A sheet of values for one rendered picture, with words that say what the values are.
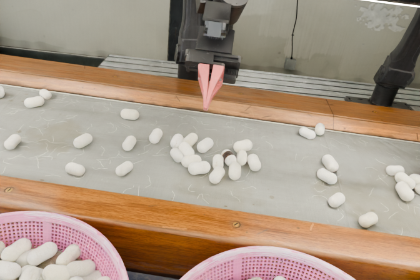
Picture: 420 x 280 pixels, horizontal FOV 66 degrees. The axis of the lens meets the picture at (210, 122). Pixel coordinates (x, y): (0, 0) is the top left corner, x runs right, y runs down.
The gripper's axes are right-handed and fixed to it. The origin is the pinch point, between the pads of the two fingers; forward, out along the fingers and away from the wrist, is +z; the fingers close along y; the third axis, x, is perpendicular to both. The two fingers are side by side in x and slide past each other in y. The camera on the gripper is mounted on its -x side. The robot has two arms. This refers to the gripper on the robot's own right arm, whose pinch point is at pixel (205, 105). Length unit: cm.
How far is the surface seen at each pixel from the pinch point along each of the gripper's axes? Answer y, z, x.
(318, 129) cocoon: 23.3, -1.9, 9.5
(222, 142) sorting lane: 3.9, 4.9, 5.7
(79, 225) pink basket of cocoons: -12.0, 23.1, -13.2
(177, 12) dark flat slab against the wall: -40, -130, 145
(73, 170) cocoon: -18.0, 15.6, -5.1
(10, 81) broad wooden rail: -45.2, -4.3, 12.6
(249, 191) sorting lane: 9.0, 14.5, -2.4
